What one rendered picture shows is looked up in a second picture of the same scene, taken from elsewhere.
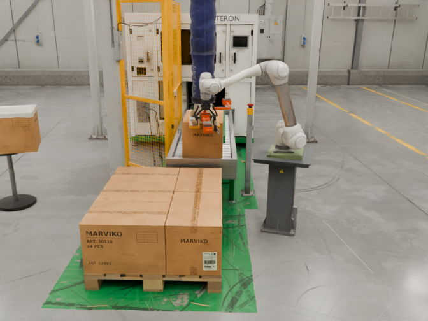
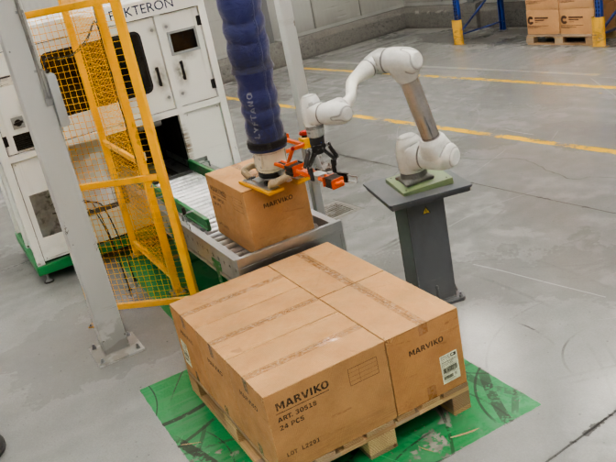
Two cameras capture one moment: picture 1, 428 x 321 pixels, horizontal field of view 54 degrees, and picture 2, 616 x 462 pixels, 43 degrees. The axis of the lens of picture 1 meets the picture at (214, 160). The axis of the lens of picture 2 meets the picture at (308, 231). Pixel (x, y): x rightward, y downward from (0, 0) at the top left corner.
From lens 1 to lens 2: 181 cm
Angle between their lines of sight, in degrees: 24
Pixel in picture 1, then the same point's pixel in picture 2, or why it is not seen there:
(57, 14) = not seen: outside the picture
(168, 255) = (396, 384)
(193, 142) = (267, 219)
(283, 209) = (440, 266)
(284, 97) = (420, 97)
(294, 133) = (443, 146)
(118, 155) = (105, 296)
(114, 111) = (81, 220)
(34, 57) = not seen: outside the picture
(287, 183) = (437, 225)
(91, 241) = (285, 417)
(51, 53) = not seen: outside the picture
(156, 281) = (387, 434)
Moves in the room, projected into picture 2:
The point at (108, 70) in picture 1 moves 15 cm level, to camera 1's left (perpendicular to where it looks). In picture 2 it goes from (50, 149) to (24, 157)
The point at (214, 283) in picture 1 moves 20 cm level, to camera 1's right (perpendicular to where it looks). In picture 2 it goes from (461, 397) to (493, 379)
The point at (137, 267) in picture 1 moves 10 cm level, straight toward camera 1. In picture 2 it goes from (357, 426) to (373, 434)
